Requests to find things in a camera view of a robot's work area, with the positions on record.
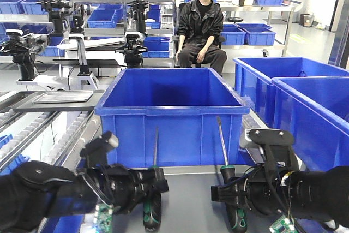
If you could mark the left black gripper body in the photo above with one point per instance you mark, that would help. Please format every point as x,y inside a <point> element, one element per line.
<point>124,188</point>

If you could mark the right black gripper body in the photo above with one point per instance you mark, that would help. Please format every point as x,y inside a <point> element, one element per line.
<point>257,191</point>

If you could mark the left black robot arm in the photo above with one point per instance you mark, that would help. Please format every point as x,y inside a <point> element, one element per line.
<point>37,190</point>

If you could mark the grey tray on rollers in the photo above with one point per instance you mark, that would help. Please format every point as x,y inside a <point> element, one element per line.
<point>52,101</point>

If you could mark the blue bin in front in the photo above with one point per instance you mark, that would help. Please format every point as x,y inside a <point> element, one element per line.
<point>172,117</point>

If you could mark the blue bin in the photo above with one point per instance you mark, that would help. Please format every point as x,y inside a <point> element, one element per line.
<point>253,79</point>
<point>315,111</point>
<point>172,117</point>

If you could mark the blue bin right front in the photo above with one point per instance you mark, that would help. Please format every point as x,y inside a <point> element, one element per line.
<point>315,111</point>

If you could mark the blue bin right rear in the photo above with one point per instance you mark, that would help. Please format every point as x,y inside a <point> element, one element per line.
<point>253,79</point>

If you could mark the white robot station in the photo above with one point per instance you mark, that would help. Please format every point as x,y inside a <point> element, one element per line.
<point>75,51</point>

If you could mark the person in dark jacket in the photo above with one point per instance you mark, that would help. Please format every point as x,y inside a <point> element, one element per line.
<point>200,25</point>

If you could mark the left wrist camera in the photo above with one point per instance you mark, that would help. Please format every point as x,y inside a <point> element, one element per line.
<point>95,152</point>

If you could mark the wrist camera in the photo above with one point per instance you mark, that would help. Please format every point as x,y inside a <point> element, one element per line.
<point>260,137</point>
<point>95,152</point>

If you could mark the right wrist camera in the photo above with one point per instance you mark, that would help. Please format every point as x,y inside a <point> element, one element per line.
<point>260,137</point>

